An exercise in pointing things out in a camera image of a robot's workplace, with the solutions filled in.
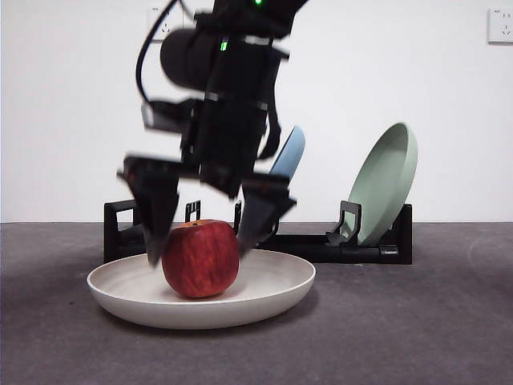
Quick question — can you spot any red apple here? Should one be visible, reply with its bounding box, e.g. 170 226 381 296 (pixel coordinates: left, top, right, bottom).
160 219 240 300

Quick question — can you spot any pale yellow plate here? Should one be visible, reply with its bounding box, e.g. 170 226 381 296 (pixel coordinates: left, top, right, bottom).
87 248 317 330

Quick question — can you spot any blue plate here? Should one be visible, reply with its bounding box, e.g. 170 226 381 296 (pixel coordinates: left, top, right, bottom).
269 125 306 177

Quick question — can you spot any black plate rack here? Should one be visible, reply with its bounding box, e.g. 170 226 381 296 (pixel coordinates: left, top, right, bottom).
103 199 413 265

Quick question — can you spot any green plate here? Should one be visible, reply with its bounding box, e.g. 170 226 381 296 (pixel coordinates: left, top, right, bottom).
345 122 419 246

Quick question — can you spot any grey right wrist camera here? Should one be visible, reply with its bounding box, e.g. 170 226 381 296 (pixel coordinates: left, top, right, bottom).
140 99 200 136

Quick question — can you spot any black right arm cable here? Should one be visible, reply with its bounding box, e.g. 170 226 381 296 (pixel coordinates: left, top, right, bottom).
135 0 184 107

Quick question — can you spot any white wall socket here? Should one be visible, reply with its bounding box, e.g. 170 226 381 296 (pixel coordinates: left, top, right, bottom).
148 5 185 41
487 7 513 45

